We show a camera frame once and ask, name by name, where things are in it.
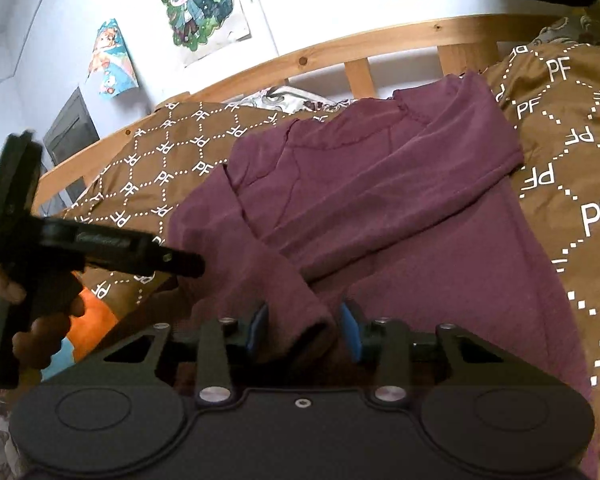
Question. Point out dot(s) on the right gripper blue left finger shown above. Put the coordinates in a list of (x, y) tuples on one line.
[(245, 334)]

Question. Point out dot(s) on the patterned white bedsheet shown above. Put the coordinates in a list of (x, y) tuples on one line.
[(289, 100)]

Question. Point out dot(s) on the wooden bed frame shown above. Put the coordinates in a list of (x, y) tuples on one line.
[(465, 43)]

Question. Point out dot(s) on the maroon long-sleeve shirt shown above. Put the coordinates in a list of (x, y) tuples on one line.
[(403, 206)]

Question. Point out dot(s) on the small blue anime poster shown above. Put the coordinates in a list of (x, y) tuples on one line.
[(111, 71)]

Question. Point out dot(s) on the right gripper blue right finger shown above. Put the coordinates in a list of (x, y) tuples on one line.
[(372, 338)]

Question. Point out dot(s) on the person's left hand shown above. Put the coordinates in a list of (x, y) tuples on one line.
[(35, 346)]

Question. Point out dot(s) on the brown PF patterned quilt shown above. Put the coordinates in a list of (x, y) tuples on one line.
[(548, 90)]

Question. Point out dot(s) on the blonde anime character poster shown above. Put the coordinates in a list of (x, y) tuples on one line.
[(202, 27)]

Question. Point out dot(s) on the dark wall panel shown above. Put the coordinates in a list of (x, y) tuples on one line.
[(72, 130)]

